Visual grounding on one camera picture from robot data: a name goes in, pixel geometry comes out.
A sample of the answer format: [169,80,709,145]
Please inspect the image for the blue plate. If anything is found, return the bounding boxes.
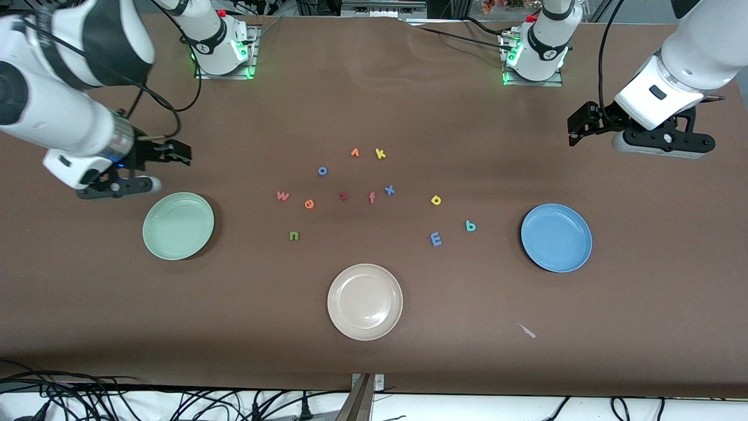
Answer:
[520,203,593,274]

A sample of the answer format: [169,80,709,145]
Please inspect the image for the green plate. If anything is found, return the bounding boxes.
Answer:
[142,192,215,261]

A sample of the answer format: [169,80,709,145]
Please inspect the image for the colourful background objects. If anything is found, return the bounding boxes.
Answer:
[480,0,529,16]

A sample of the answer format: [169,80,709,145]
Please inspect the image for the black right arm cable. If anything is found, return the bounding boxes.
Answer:
[35,0,203,138]

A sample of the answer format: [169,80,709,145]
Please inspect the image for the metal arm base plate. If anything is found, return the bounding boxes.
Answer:
[501,32,565,88]
[195,25,258,80]

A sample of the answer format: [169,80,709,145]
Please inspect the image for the aluminium frame profile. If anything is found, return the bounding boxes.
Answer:
[341,0,428,20]

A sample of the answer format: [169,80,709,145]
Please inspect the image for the silver table edge bracket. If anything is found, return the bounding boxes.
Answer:
[351,373,386,391]

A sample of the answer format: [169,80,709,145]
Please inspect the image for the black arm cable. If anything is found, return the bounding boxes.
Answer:
[596,0,626,120]
[35,0,203,138]

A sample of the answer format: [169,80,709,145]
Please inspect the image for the black cable on tabletop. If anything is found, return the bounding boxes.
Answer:
[409,20,515,50]

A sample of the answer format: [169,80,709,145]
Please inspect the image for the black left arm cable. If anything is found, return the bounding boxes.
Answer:
[596,0,626,120]

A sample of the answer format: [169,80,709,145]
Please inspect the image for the grey metal bar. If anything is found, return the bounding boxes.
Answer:
[334,374,375,421]

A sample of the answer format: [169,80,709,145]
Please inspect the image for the beige plate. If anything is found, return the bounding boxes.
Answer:
[327,263,404,341]

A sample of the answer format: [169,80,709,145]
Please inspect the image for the tangled black floor cables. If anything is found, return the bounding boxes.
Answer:
[0,360,351,421]

